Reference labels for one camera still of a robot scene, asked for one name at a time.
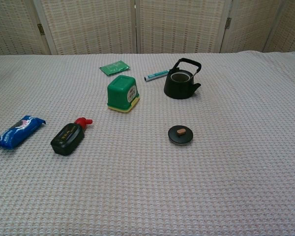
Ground black kettle lid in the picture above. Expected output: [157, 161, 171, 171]
[168, 124, 195, 145]

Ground green box with yellow base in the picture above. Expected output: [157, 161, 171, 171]
[107, 75, 141, 114]

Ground white and teal tube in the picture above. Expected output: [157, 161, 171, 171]
[144, 69, 170, 83]

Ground beige waffle-weave tablecloth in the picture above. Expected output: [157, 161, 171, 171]
[0, 50, 295, 236]

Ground green flat sachet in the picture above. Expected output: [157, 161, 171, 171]
[99, 60, 130, 76]

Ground black ink bottle, red cap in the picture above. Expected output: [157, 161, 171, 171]
[50, 117, 93, 156]

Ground woven folding screen panel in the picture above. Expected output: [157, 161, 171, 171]
[0, 0, 52, 56]
[263, 0, 295, 53]
[220, 0, 285, 54]
[33, 0, 138, 55]
[135, 0, 234, 54]

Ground blue snack packet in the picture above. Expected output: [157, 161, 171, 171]
[0, 115, 47, 150]

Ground black kettle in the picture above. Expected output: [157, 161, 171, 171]
[163, 58, 202, 100]

